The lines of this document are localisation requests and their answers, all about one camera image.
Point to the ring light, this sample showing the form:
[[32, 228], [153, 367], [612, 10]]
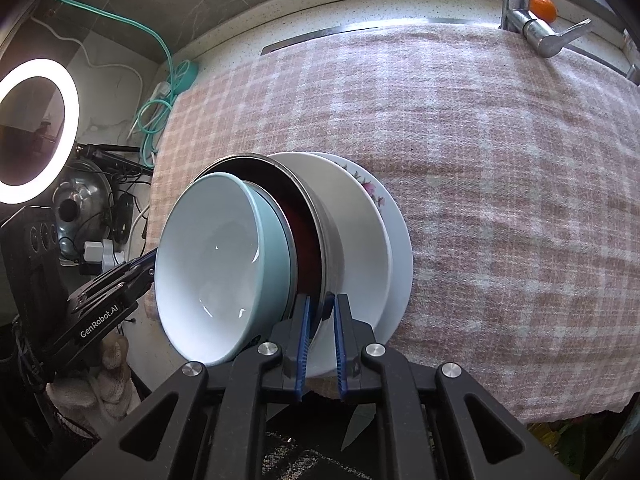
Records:
[[39, 122]]

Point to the steel bowl dark inside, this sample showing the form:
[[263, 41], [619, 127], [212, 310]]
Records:
[[318, 247]]

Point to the left gloved hand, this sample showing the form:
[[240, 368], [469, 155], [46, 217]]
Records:
[[91, 403]]

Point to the steel pot lid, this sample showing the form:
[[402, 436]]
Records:
[[82, 204]]

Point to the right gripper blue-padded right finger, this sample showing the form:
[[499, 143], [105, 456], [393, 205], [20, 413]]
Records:
[[351, 337]]

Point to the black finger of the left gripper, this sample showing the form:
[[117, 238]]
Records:
[[130, 280]]

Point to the white power strip with adapters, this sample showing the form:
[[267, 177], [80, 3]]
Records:
[[102, 254]]

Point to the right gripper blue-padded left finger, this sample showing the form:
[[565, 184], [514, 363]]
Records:
[[292, 335]]

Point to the floral white plate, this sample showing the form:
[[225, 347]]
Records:
[[400, 244]]

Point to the light green ceramic bowl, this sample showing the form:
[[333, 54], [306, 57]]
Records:
[[223, 269]]

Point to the teal power strip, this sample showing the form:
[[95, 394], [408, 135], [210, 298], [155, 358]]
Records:
[[184, 76]]

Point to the black oval device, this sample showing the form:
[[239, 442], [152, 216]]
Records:
[[122, 217]]

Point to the pink checked cloth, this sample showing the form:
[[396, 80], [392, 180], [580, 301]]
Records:
[[518, 177]]

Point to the black tripod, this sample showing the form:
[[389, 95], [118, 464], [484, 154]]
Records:
[[113, 158]]

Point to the steel faucet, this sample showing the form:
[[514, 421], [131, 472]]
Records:
[[517, 17]]

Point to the orange round object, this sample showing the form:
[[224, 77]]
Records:
[[544, 9]]

